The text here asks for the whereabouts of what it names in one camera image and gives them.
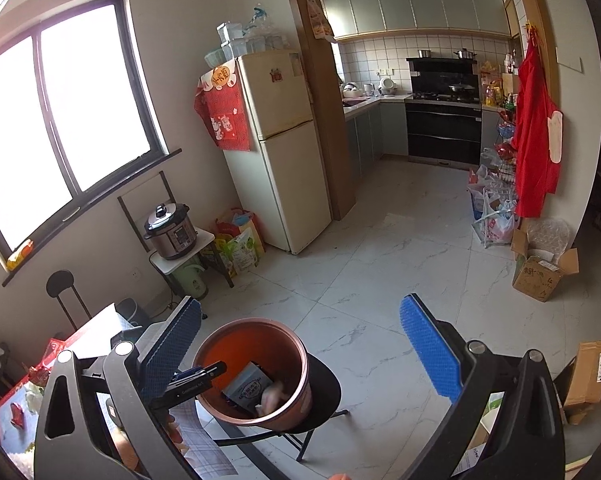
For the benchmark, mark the white rice cooker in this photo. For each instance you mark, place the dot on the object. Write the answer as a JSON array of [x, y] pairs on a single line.
[[388, 85]]

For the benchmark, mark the wooden door frame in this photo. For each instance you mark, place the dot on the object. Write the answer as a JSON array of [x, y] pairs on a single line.
[[325, 110]]

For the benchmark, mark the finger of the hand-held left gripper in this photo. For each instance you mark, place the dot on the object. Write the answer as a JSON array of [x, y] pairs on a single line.
[[185, 391], [205, 371]]

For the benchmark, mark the pale green thermos jug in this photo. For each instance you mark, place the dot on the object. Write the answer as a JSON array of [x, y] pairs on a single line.
[[190, 280]]

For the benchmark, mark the person's left hand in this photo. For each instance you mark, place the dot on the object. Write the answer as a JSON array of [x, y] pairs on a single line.
[[170, 422]]

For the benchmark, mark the black wok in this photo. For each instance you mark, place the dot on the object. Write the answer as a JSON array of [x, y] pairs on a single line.
[[460, 89]]

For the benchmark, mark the red apron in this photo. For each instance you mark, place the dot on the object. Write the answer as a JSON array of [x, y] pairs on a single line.
[[533, 125]]

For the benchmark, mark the black framed window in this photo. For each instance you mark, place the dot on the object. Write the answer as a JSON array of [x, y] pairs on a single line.
[[80, 100]]

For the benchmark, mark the small cardboard box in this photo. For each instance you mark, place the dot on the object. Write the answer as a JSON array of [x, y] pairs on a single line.
[[519, 242]]

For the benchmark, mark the black chair back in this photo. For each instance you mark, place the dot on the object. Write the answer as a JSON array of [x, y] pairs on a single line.
[[60, 282]]

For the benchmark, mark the row of condiment bottles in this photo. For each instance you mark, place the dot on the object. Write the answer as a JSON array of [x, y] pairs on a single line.
[[495, 90]]

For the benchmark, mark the flat cardboard box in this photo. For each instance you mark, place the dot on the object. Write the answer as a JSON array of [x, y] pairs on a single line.
[[588, 375]]

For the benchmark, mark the clear bubble wrap bag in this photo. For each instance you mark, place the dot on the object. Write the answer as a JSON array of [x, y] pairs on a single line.
[[548, 235]]

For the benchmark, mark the cream two-door fridge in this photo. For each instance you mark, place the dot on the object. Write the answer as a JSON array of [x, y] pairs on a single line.
[[280, 160]]

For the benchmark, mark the yellow packet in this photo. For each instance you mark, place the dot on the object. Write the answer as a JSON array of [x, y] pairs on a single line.
[[20, 255]]

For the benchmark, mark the wall calendar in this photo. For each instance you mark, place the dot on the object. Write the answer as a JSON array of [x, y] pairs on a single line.
[[320, 20]]

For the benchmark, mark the white top black frame shelf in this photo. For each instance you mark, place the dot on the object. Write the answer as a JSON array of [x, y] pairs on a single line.
[[204, 238]]

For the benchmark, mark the black integrated stove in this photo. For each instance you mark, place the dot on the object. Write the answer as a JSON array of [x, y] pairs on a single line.
[[443, 130]]

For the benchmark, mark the stack of clear plastic containers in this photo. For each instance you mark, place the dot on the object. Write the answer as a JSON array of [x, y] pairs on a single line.
[[235, 40]]

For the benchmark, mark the black steel pressure cooker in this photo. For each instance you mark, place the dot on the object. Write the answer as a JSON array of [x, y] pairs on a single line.
[[173, 237]]

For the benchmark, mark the red printed cloth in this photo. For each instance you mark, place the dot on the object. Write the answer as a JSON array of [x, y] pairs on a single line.
[[225, 120]]

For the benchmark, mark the white wall panel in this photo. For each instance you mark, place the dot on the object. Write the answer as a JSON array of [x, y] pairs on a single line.
[[569, 60]]

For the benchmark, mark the brown plastic bucket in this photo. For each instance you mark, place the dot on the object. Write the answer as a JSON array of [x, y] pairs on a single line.
[[220, 345]]

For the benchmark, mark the black range hood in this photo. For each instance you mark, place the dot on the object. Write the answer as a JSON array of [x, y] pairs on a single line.
[[443, 75]]

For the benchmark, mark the steel pot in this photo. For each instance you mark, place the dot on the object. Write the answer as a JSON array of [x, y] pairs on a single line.
[[424, 53], [464, 53]]

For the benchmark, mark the grey lower kitchen cabinets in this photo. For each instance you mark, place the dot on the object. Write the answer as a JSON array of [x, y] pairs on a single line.
[[365, 130]]

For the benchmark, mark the grey kitchen cabinets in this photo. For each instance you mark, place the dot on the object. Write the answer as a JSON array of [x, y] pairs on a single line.
[[415, 7], [365, 130]]

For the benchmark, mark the open cardboard box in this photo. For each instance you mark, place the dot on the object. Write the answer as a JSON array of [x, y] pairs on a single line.
[[535, 277]]

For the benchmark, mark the black folding stool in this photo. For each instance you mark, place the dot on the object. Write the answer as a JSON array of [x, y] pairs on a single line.
[[325, 390]]

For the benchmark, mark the pile of plastic bags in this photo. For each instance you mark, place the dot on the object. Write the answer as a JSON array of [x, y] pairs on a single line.
[[493, 210]]

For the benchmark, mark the crushed red can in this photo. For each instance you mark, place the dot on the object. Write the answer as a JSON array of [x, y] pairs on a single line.
[[18, 407]]

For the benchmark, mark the blue plaid table sheet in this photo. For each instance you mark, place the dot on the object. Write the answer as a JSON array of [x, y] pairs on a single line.
[[205, 442]]

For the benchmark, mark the dark grey plastic bin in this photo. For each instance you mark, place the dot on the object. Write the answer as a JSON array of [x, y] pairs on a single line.
[[133, 310]]

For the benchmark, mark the grey upper kitchen cabinets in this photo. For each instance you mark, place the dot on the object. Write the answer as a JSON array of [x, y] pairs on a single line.
[[415, 7]]

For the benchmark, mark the grey printed carton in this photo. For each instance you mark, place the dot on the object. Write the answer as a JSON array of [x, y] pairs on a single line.
[[248, 385]]

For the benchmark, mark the green white printed bag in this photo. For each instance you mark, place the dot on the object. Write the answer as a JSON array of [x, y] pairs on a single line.
[[243, 255]]

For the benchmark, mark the white tissue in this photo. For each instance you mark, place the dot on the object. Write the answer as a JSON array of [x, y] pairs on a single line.
[[273, 395]]

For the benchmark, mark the orange woven bag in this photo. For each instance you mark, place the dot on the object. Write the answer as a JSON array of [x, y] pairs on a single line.
[[230, 219]]

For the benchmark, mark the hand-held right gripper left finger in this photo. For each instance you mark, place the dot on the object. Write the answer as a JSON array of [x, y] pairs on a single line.
[[173, 355]]

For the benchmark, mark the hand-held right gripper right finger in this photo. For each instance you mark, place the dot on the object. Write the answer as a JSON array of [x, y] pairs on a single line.
[[428, 352]]

